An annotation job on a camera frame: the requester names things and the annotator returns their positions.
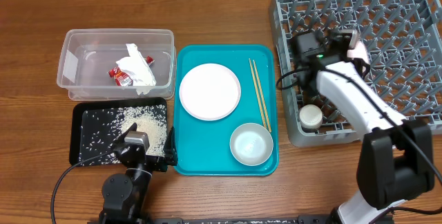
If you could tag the clear plastic bin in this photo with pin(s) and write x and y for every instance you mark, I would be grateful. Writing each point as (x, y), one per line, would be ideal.
(87, 55)

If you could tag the white napkin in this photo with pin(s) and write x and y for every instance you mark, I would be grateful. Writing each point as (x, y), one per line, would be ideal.
(133, 52)

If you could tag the white cup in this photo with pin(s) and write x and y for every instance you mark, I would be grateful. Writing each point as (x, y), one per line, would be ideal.
(311, 118)

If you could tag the wooden chopstick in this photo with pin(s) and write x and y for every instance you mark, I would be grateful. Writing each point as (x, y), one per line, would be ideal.
(257, 94)
(263, 107)

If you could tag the grey dishwasher rack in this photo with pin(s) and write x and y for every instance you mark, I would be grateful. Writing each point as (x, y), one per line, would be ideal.
(404, 50)

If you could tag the teal plastic tray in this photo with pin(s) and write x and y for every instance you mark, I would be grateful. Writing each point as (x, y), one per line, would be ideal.
(203, 146)

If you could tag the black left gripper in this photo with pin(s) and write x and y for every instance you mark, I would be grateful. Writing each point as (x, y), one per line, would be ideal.
(160, 164)

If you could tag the white round plate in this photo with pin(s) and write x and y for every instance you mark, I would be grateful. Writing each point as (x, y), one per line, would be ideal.
(210, 92)

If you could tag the spilled rice grains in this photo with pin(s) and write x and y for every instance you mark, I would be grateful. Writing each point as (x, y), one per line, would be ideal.
(100, 127)

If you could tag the red snack wrapper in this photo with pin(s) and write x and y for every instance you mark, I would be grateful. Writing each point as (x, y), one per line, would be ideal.
(132, 71)

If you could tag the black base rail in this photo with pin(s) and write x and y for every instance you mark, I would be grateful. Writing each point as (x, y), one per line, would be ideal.
(302, 219)

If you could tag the grey bowl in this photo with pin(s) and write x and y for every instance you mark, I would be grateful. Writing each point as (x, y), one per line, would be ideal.
(251, 144)

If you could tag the black waste tray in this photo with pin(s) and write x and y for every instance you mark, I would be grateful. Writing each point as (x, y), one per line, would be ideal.
(80, 108)

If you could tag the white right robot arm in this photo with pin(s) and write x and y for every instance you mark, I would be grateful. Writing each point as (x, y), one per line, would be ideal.
(396, 160)

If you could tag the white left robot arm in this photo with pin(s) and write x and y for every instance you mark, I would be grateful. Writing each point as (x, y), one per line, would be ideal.
(124, 194)

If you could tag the pink bowl with rice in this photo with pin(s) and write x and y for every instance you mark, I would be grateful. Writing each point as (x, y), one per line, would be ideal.
(359, 53)

